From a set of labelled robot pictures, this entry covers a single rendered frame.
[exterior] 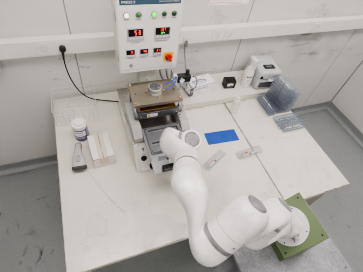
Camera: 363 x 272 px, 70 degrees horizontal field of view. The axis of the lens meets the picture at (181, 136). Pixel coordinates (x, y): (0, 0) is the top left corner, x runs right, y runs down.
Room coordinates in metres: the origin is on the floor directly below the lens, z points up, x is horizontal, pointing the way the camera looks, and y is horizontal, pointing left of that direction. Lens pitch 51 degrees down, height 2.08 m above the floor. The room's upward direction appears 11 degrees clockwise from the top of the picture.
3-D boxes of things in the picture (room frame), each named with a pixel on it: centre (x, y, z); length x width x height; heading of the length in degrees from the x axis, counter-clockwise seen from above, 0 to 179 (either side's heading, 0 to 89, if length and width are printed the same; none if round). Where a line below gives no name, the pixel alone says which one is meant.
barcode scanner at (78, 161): (0.77, 0.57, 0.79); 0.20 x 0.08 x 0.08; 28
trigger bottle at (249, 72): (1.71, -0.42, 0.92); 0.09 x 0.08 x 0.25; 35
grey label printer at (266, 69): (1.81, -0.54, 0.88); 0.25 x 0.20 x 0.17; 22
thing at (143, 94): (1.11, 0.19, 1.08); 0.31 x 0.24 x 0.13; 118
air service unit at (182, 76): (1.29, 0.06, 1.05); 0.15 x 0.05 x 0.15; 118
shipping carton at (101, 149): (0.83, 0.45, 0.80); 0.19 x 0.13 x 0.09; 28
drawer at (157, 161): (0.82, 0.06, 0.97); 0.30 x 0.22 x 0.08; 28
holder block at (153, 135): (0.87, 0.08, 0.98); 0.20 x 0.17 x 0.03; 118
